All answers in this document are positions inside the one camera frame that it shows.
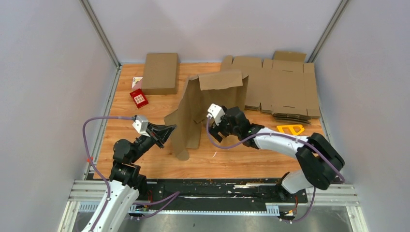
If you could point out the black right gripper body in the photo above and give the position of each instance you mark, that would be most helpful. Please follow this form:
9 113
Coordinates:
235 131

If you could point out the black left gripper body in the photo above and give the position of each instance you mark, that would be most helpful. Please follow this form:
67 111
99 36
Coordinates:
143 143

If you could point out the brown cardboard box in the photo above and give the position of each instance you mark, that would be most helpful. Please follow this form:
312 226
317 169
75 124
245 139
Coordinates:
160 76
225 88

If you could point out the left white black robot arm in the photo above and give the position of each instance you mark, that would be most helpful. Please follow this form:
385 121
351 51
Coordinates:
125 184

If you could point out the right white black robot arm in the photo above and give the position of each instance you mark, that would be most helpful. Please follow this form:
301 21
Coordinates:
319 162

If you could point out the closed brown cardboard box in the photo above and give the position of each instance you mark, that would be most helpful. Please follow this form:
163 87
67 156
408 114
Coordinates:
160 76

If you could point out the red plastic window block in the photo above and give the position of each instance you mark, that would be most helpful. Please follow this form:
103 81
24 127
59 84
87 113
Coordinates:
139 98

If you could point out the yellow plastic triangle block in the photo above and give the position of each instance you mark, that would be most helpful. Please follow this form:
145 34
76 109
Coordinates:
293 129

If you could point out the playing card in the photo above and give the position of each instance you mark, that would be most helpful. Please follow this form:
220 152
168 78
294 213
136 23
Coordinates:
137 83

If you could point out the stack of flat cardboard sheets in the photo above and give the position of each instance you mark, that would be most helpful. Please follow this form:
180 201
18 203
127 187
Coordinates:
284 85

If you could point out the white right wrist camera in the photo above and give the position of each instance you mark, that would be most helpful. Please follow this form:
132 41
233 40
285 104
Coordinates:
215 112

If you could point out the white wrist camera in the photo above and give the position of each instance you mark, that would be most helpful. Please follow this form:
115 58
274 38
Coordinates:
215 112
140 124

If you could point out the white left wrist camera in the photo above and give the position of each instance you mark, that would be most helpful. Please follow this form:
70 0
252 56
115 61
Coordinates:
140 124

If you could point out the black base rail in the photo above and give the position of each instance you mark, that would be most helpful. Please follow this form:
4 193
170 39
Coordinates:
217 195

